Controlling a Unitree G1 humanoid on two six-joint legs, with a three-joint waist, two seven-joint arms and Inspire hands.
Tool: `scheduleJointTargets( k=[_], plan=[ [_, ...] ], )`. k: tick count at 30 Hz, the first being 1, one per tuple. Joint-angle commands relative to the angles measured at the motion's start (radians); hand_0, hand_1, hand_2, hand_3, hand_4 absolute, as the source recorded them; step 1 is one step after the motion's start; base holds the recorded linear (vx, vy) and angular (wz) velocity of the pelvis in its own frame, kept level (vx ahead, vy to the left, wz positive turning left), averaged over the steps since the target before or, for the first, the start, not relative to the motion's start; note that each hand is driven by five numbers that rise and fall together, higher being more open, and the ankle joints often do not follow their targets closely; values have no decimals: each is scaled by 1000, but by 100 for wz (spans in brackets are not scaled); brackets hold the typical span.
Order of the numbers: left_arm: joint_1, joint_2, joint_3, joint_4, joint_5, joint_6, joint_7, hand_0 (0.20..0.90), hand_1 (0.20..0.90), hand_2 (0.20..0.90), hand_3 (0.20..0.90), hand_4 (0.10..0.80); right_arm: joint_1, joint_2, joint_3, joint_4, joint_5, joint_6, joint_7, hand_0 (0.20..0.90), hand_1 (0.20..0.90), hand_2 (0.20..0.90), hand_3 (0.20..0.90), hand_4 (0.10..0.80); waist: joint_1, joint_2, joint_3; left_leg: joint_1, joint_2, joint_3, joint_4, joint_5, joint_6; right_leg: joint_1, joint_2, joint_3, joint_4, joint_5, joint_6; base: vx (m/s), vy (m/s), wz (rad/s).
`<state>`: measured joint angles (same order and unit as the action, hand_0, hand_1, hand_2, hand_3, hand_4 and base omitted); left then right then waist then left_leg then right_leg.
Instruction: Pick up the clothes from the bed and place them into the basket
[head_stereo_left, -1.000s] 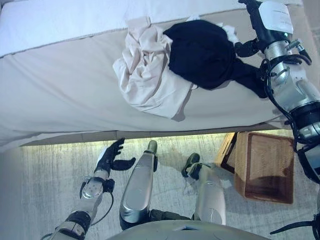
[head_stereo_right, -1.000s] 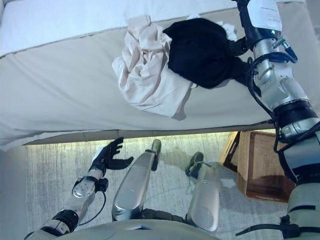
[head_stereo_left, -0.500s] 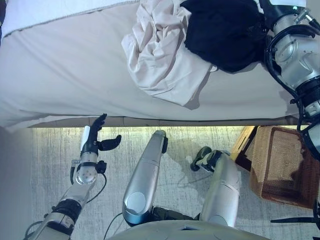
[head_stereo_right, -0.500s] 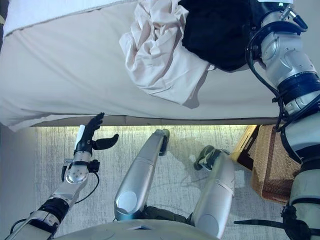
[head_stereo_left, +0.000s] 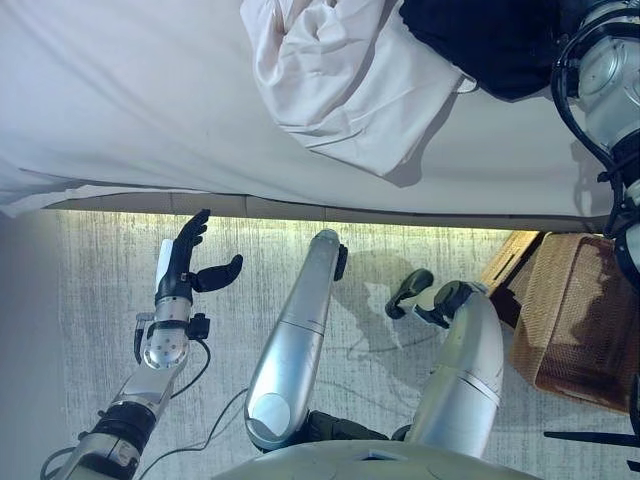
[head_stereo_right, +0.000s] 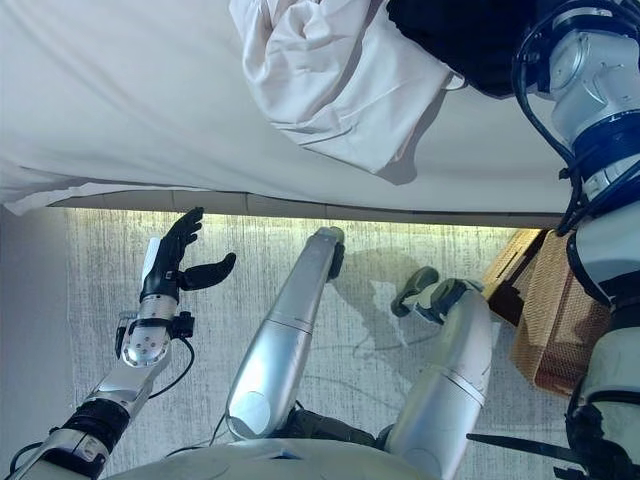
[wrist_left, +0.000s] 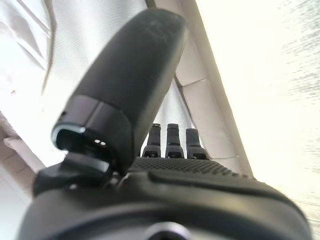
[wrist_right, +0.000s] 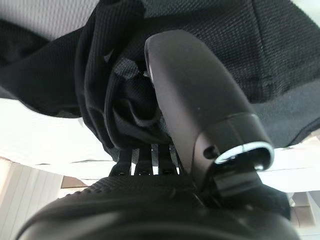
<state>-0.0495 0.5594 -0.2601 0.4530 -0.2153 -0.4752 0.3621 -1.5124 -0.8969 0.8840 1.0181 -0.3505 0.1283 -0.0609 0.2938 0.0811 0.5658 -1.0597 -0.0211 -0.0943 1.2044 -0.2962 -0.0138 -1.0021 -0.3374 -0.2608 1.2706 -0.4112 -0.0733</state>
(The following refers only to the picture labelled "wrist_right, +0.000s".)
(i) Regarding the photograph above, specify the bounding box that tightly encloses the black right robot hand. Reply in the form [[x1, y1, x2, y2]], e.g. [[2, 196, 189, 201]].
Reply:
[[14, 29, 301, 240]]

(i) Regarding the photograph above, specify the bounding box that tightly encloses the black garment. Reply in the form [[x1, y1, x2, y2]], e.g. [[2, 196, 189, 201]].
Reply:
[[0, 0, 320, 161]]

